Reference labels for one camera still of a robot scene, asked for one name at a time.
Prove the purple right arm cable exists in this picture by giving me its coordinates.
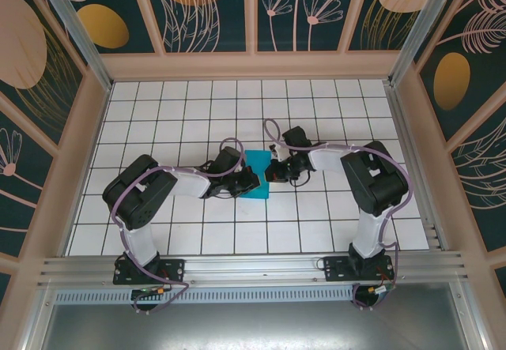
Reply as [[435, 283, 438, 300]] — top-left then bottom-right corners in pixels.
[[262, 119, 412, 311]]

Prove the blue cloth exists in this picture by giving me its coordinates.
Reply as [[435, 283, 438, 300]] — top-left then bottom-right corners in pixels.
[[239, 149, 272, 201]]

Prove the small circuit board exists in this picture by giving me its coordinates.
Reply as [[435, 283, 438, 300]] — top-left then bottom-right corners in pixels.
[[365, 284, 397, 299], [132, 285, 172, 300]]

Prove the aluminium side rail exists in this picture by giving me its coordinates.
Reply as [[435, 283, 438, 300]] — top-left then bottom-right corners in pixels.
[[385, 81, 451, 252]]

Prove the aluminium mounting rail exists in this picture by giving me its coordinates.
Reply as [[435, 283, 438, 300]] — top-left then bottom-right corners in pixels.
[[37, 250, 470, 290]]

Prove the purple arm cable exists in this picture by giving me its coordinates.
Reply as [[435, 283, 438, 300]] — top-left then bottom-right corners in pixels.
[[110, 137, 248, 314], [262, 119, 412, 311]]

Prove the grey slotted cable duct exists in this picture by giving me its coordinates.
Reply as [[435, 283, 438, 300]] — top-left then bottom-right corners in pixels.
[[51, 286, 357, 303]]

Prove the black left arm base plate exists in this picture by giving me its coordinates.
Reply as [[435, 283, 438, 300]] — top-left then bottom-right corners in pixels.
[[113, 258, 187, 286]]

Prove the grey metal sheet panel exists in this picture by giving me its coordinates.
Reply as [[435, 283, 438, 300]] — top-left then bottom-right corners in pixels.
[[23, 282, 487, 350]]

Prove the aluminium frame post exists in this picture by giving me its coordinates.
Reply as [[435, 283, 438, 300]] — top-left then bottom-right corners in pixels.
[[388, 0, 471, 87], [33, 0, 114, 91]]

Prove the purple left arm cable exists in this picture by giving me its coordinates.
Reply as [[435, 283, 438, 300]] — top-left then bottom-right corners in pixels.
[[110, 137, 248, 314]]

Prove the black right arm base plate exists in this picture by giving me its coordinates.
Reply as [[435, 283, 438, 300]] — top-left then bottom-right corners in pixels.
[[323, 255, 395, 284]]

